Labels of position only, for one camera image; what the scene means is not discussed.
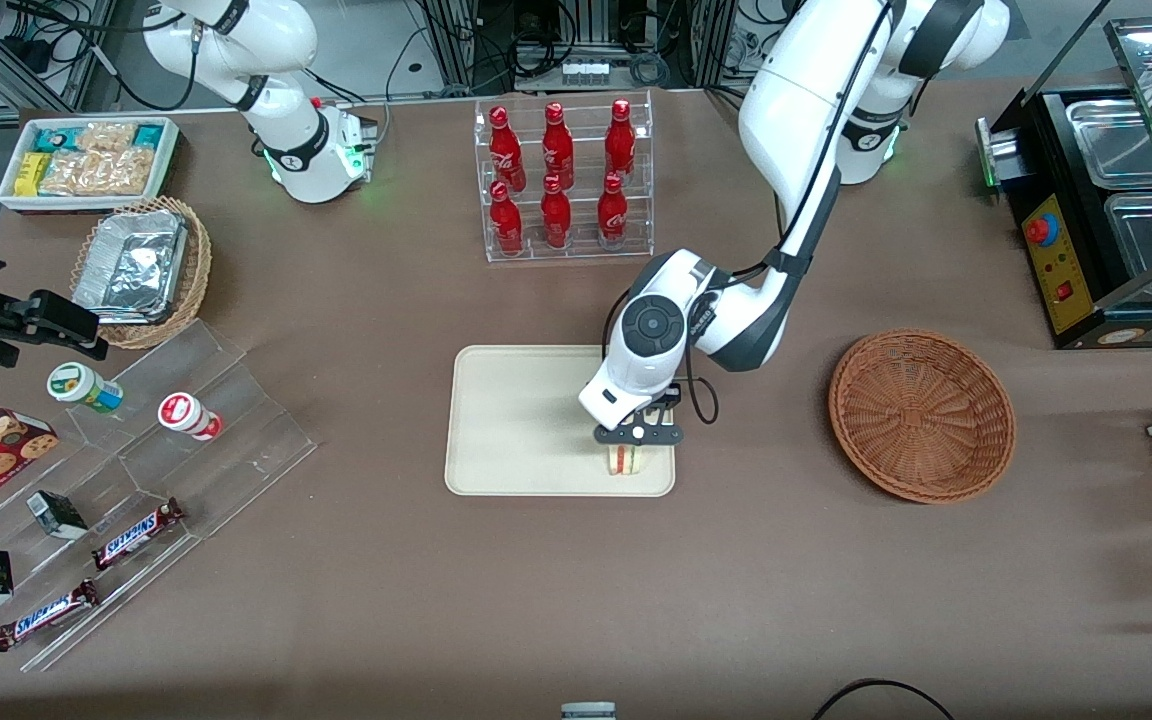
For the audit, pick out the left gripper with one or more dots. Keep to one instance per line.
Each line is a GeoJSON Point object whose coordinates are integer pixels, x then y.
{"type": "Point", "coordinates": [671, 396]}

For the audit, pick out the triangular sandwich wedge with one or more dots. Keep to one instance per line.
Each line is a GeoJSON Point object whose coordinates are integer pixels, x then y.
{"type": "Point", "coordinates": [624, 460]}

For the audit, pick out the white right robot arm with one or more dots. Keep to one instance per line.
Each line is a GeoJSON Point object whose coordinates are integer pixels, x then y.
{"type": "Point", "coordinates": [286, 110]}

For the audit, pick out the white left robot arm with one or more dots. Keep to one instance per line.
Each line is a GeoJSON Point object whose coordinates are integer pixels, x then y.
{"type": "Point", "coordinates": [796, 90]}

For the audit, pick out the aluminium foil tray stack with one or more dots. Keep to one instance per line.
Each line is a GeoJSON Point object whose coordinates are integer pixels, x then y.
{"type": "Point", "coordinates": [131, 265]}

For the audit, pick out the beige plastic tray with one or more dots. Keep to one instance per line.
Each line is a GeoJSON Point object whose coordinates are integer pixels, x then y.
{"type": "Point", "coordinates": [516, 420]}

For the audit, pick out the tan wicker basket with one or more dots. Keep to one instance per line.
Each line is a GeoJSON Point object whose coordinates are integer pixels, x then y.
{"type": "Point", "coordinates": [191, 290]}

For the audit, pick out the round brown wicker basket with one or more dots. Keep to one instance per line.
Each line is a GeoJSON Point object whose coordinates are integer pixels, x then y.
{"type": "Point", "coordinates": [921, 415]}

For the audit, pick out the green label yogurt cup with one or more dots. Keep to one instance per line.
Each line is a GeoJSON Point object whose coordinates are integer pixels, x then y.
{"type": "Point", "coordinates": [84, 387]}

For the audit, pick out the white snack bin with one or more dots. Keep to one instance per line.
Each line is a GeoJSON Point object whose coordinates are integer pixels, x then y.
{"type": "Point", "coordinates": [11, 195]}

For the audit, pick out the yellow snack packet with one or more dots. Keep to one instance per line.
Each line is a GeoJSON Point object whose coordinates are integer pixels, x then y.
{"type": "Point", "coordinates": [31, 172]}

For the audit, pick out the clear cracker bag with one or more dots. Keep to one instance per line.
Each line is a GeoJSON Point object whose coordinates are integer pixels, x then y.
{"type": "Point", "coordinates": [96, 173]}
{"type": "Point", "coordinates": [108, 136]}

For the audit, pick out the red label yogurt cup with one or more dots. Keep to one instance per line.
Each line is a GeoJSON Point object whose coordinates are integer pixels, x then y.
{"type": "Point", "coordinates": [189, 416]}

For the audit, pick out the teal snack packet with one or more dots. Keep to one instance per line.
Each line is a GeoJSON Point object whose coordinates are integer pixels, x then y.
{"type": "Point", "coordinates": [148, 134]}
{"type": "Point", "coordinates": [58, 136]}

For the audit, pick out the clear acrylic bottle rack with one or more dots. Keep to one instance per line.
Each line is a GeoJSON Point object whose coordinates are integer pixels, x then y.
{"type": "Point", "coordinates": [566, 250]}

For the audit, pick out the snickers bar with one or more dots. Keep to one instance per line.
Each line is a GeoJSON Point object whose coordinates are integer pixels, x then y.
{"type": "Point", "coordinates": [136, 533]}
{"type": "Point", "coordinates": [44, 615]}

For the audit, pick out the red cola bottle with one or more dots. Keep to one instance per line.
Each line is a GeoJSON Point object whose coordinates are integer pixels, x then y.
{"type": "Point", "coordinates": [507, 218]}
{"type": "Point", "coordinates": [613, 208]}
{"type": "Point", "coordinates": [557, 138]}
{"type": "Point", "coordinates": [555, 212]}
{"type": "Point", "coordinates": [620, 135]}
{"type": "Point", "coordinates": [504, 142]}

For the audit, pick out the clear acrylic stepped display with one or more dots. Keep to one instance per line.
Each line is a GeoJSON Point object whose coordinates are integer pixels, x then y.
{"type": "Point", "coordinates": [236, 440]}

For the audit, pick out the grey device edge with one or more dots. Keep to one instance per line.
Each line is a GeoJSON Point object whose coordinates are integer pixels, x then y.
{"type": "Point", "coordinates": [588, 711]}

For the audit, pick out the white power strip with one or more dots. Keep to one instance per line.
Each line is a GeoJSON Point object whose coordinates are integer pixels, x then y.
{"type": "Point", "coordinates": [586, 70]}

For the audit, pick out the black food warmer yellow panel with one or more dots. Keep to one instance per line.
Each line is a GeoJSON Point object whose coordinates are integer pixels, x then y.
{"type": "Point", "coordinates": [1061, 260]}

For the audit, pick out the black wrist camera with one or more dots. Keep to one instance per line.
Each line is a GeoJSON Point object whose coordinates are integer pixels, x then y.
{"type": "Point", "coordinates": [665, 406]}

